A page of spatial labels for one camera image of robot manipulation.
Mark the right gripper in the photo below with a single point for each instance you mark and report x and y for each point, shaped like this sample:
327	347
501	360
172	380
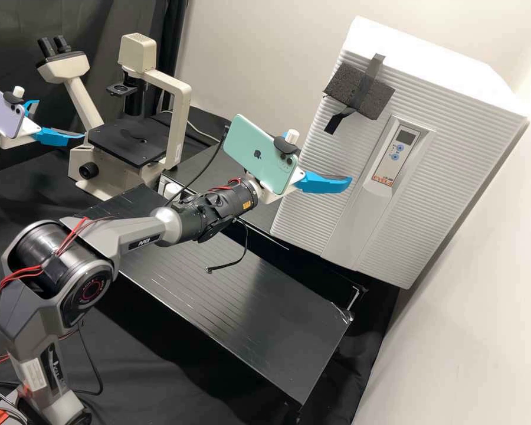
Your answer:
276	198

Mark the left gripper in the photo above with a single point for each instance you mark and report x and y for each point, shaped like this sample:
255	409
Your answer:
20	139

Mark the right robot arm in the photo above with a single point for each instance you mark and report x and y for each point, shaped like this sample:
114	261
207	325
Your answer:
132	230

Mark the incubator door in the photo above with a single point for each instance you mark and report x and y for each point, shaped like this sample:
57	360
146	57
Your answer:
447	177

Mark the white incubator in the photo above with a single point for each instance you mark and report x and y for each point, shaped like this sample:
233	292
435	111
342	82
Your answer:
425	48

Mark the cream microscope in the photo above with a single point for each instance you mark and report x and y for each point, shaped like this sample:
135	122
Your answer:
93	177

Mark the white power adapter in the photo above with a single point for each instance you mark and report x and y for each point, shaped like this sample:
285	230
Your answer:
170	188

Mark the left wrist camera phone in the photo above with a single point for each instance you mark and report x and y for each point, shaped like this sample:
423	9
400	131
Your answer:
0	110

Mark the wrist camera phone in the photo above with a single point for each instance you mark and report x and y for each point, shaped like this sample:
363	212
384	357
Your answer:
252	141
0	110

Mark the right wrist camera phone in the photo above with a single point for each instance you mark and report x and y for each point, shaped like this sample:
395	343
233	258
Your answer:
252	141

